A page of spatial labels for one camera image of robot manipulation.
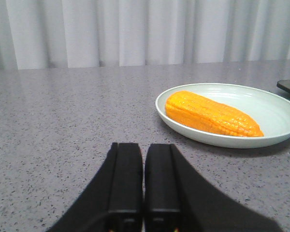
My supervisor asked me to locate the orange corn cob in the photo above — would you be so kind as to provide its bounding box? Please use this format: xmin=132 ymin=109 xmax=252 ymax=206
xmin=165 ymin=91 xmax=264 ymax=137

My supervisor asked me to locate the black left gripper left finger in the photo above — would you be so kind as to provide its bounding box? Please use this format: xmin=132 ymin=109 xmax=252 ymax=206
xmin=49 ymin=143 xmax=143 ymax=232

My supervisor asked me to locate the white curtain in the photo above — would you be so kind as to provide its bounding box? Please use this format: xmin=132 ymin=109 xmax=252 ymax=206
xmin=0 ymin=0 xmax=290 ymax=70

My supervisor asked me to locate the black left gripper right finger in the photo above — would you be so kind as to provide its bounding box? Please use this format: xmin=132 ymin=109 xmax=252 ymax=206
xmin=145 ymin=144 xmax=282 ymax=232

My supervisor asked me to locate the pale green plate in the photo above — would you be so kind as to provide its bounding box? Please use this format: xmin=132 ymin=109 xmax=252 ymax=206
xmin=155 ymin=83 xmax=290 ymax=148

